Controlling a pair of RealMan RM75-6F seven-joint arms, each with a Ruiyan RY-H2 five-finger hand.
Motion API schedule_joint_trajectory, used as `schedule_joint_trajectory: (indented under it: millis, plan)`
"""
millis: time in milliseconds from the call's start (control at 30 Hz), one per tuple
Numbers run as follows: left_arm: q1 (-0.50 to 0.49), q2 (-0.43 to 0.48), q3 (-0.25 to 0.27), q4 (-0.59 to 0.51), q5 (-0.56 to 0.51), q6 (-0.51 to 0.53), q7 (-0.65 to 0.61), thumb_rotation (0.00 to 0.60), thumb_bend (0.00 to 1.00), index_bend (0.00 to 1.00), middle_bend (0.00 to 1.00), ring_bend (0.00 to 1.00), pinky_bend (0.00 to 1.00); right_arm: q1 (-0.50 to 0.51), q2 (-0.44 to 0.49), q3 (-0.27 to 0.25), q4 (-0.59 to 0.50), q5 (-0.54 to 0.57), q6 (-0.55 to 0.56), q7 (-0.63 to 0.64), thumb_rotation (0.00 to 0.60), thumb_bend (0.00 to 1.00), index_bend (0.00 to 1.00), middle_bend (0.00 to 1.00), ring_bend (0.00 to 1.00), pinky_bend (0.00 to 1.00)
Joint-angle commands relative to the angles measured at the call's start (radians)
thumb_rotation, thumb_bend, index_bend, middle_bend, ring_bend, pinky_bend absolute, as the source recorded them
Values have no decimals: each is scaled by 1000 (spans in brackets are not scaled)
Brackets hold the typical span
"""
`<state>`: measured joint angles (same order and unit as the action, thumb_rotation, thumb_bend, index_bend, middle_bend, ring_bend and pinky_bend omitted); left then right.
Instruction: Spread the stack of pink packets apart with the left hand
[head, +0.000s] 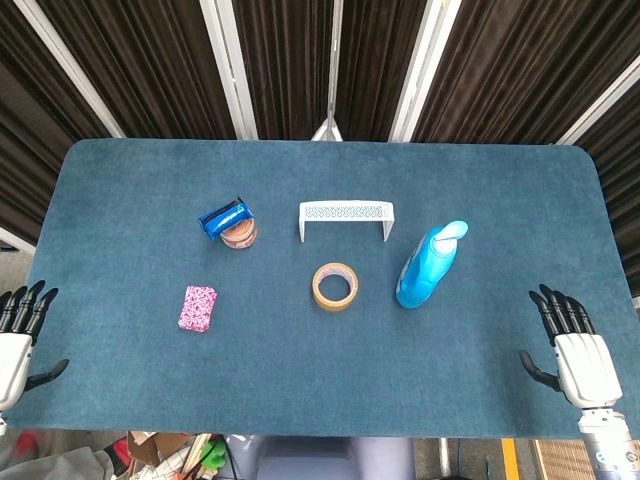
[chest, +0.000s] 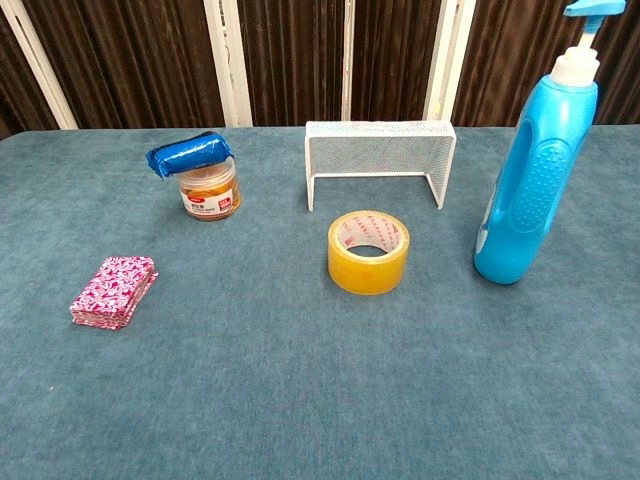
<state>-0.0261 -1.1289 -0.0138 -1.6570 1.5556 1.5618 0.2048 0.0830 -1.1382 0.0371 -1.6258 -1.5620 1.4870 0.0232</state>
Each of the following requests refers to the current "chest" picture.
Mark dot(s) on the pink patterned pouch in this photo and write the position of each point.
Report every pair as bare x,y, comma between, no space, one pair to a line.
112,292

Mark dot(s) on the yellow packing tape roll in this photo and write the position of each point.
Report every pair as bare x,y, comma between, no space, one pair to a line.
367,272

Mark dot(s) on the white mesh desk shelf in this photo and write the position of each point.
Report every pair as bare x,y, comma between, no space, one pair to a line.
380,145

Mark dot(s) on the teal felt table cover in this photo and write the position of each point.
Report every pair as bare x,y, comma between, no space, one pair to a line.
300,380

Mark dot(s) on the blue foil packet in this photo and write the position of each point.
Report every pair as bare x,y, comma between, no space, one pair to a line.
190,154

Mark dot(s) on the blue pump bottle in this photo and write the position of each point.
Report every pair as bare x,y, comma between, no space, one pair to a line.
530,190

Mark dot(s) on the dark brown curtain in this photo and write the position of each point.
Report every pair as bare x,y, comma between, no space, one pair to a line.
145,60

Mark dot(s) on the thin white frame post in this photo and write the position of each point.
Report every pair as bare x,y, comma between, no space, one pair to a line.
347,60

